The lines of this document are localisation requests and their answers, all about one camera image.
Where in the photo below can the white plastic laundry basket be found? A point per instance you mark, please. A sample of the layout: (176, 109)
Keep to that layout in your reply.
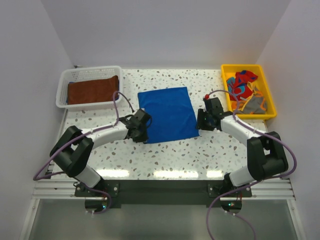
(81, 74)

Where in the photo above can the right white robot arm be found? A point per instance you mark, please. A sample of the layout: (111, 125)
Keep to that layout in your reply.
(265, 155)

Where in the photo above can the folded blue towel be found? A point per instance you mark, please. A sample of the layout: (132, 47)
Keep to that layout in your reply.
(67, 100)

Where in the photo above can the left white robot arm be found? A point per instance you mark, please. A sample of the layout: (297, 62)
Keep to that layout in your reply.
(72, 151)

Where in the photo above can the grey cloth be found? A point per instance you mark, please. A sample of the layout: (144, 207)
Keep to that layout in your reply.
(254, 106)

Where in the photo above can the brown towel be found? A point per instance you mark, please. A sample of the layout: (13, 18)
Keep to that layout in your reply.
(92, 91)

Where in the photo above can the red and blue cloth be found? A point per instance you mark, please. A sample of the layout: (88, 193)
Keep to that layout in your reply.
(241, 82)

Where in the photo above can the orange cloth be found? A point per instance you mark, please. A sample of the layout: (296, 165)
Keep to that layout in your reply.
(236, 104)

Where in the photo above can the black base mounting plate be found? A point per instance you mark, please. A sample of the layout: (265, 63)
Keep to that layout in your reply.
(151, 192)

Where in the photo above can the blue towel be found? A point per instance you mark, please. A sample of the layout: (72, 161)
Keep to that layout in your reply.
(172, 113)
(67, 100)

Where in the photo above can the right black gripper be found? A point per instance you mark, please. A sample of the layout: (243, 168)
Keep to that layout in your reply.
(200, 124)

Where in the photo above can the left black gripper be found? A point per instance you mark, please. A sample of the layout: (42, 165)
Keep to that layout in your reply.
(143, 138)

